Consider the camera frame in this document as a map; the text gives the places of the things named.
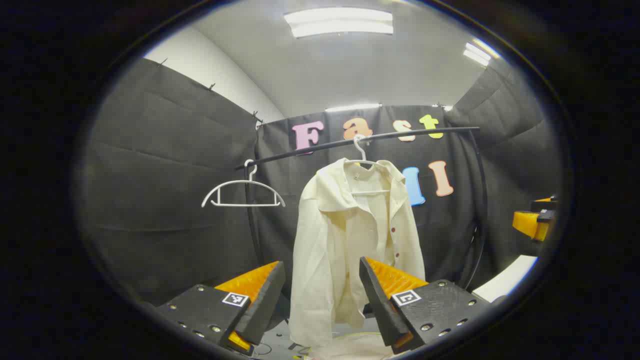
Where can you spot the black backdrop cloth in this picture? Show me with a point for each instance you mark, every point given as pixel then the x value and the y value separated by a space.
pixel 175 175

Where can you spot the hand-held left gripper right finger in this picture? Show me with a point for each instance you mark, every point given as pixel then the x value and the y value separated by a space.
pixel 380 305

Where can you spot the ceiling light strip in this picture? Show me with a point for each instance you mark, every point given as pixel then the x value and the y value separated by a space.
pixel 352 107

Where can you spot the white plastic hanger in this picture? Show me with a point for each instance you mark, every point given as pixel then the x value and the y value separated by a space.
pixel 245 204
pixel 358 147

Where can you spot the small ceiling light panel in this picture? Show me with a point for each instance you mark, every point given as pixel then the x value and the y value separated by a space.
pixel 477 52

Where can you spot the black clothes rack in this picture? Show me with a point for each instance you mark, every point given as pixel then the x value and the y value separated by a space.
pixel 280 156

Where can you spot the cream button shirt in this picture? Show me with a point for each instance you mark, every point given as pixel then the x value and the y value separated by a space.
pixel 325 240

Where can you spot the white box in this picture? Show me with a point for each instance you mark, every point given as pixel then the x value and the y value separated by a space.
pixel 505 280

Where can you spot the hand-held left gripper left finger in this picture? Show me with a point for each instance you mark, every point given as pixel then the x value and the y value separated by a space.
pixel 265 305

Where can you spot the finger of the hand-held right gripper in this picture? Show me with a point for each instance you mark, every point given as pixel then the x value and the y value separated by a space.
pixel 525 222

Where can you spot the large ceiling light panel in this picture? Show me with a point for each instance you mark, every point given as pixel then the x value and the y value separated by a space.
pixel 340 22

